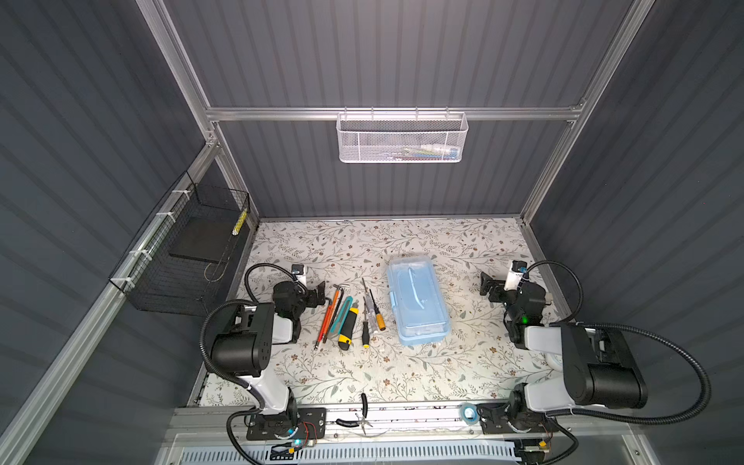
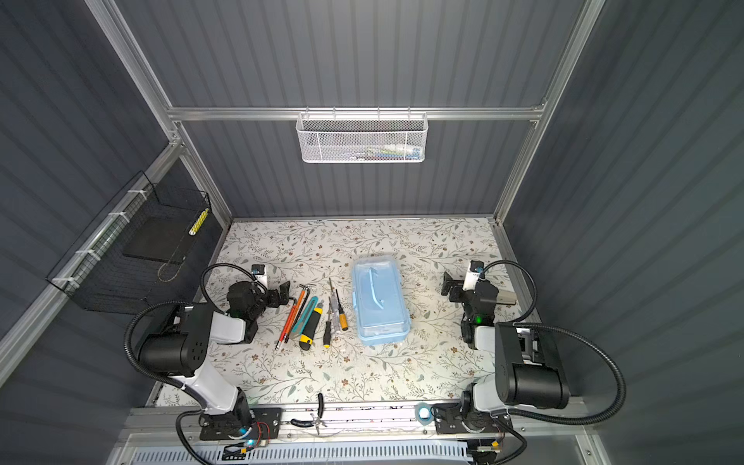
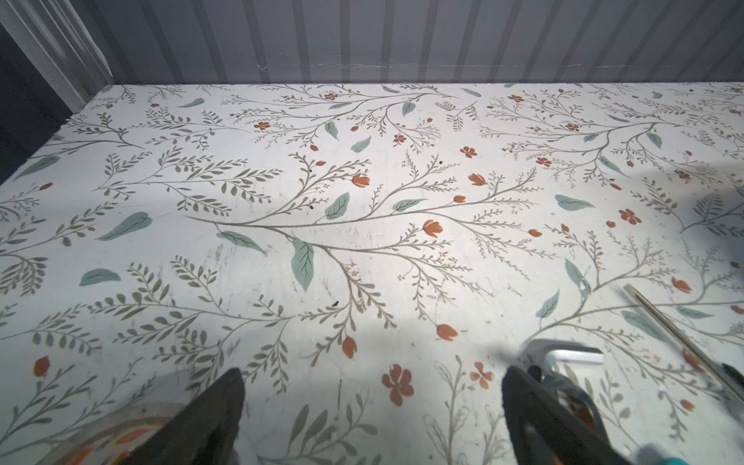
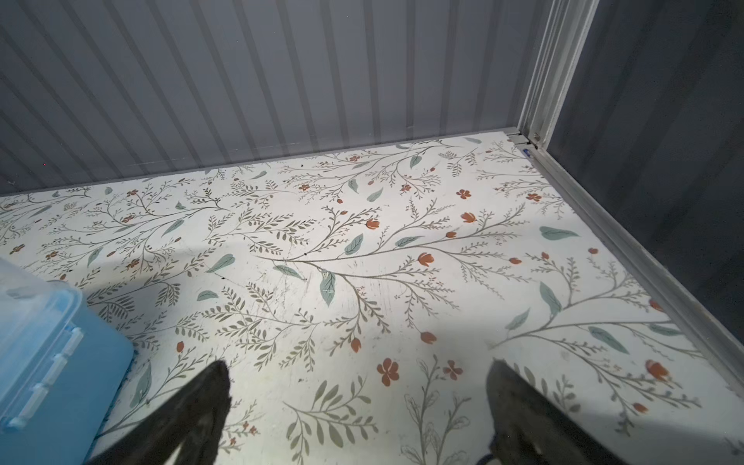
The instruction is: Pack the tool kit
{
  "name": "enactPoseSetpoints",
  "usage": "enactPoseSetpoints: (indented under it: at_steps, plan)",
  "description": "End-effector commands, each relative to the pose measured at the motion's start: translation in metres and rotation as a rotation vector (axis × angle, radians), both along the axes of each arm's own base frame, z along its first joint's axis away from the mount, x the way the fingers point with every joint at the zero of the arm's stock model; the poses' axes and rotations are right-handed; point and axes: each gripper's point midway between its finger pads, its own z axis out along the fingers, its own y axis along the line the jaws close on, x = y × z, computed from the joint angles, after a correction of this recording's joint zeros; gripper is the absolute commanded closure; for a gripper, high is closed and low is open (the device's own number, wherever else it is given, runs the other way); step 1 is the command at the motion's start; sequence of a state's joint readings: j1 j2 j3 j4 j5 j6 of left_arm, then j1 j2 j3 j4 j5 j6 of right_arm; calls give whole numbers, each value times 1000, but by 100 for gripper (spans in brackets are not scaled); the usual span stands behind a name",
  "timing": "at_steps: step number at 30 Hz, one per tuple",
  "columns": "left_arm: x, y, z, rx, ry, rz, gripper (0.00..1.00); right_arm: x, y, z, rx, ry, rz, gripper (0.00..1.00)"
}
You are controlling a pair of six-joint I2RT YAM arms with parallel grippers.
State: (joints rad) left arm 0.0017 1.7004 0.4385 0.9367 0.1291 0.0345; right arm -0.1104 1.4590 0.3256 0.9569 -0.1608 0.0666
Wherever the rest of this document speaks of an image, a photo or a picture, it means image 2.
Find yellow handle screwdriver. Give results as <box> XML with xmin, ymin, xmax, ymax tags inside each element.
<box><xmin>335</xmin><ymin>290</ymin><xmax>349</xmax><ymax>331</ymax></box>

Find grey black stapler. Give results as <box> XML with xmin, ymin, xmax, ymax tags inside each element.
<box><xmin>496</xmin><ymin>290</ymin><xmax>518</xmax><ymax>306</ymax></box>

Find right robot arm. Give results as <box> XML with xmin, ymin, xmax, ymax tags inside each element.
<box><xmin>441</xmin><ymin>271</ymin><xmax>571</xmax><ymax>427</ymax></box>

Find blue plastic tool box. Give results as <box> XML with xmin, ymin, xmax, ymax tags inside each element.
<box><xmin>352</xmin><ymin>255</ymin><xmax>411</xmax><ymax>346</ymax></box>

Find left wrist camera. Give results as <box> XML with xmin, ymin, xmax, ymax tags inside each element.
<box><xmin>251</xmin><ymin>263</ymin><xmax>269</xmax><ymax>288</ymax></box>

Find red hex key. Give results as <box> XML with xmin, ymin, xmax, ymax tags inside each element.
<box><xmin>275</xmin><ymin>285</ymin><xmax>310</xmax><ymax>350</ymax></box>

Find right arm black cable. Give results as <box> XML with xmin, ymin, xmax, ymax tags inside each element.
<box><xmin>481</xmin><ymin>258</ymin><xmax>628</xmax><ymax>426</ymax></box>

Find black pad in basket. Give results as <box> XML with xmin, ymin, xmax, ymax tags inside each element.
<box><xmin>123</xmin><ymin>217</ymin><xmax>196</xmax><ymax>265</ymax></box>

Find black wire basket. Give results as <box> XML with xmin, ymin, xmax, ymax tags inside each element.
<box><xmin>46</xmin><ymin>177</ymin><xmax>219</xmax><ymax>315</ymax></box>

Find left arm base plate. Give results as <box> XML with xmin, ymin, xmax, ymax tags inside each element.
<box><xmin>199</xmin><ymin>408</ymin><xmax>283</xmax><ymax>441</ymax></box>

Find white wire mesh basket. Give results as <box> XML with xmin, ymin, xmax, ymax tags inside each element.
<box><xmin>296</xmin><ymin>114</ymin><xmax>429</xmax><ymax>164</ymax></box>

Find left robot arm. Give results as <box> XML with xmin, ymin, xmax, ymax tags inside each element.
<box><xmin>132</xmin><ymin>281</ymin><xmax>291</xmax><ymax>439</ymax></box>

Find black yellow small screwdriver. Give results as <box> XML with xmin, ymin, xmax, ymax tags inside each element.
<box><xmin>323</xmin><ymin>308</ymin><xmax>332</xmax><ymax>349</ymax></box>

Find black hex key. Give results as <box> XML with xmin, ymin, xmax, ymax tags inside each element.
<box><xmin>288</xmin><ymin>286</ymin><xmax>311</xmax><ymax>336</ymax></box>

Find yellow black utility knife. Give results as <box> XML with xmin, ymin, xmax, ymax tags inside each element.
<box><xmin>298</xmin><ymin>298</ymin><xmax>323</xmax><ymax>351</ymax></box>

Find clear handle screwdriver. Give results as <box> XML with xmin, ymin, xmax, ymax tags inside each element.
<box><xmin>329</xmin><ymin>279</ymin><xmax>341</xmax><ymax>334</ymax></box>

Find blue tape roll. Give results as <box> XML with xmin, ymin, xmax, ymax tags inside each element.
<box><xmin>414</xmin><ymin>402</ymin><xmax>434</xmax><ymax>425</ymax></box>

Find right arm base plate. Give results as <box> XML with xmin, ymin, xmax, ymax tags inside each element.
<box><xmin>431</xmin><ymin>402</ymin><xmax>505</xmax><ymax>435</ymax></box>

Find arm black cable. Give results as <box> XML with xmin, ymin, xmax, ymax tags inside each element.
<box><xmin>481</xmin><ymin>258</ymin><xmax>628</xmax><ymax>426</ymax></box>
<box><xmin>123</xmin><ymin>262</ymin><xmax>261</xmax><ymax>465</ymax></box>

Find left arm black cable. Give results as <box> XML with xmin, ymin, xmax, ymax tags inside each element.
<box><xmin>123</xmin><ymin>262</ymin><xmax>261</xmax><ymax>465</ymax></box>

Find black pliers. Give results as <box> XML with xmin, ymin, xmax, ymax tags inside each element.
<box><xmin>290</xmin><ymin>393</ymin><xmax>326</xmax><ymax>437</ymax></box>

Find orange hex key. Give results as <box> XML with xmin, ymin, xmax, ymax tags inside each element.
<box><xmin>282</xmin><ymin>285</ymin><xmax>306</xmax><ymax>344</ymax></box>

